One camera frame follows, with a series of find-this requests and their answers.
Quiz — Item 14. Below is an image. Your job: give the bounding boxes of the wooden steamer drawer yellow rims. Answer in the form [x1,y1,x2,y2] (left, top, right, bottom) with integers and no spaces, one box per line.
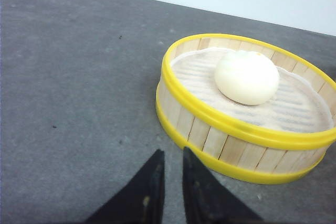
[155,34,335,184]

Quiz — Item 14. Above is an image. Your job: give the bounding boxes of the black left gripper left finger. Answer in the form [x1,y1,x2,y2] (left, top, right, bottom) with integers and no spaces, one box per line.
[85,149,165,223]

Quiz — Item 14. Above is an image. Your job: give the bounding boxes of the white steamed bun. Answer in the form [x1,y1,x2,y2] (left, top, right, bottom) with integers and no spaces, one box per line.
[214,50,280,105]

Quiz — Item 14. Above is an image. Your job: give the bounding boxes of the white steamer liner paper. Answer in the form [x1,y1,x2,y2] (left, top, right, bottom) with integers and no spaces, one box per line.
[170,47,334,133]

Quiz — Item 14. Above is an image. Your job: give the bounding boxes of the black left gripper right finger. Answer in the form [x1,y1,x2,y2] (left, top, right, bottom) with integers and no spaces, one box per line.
[182,147,263,223]

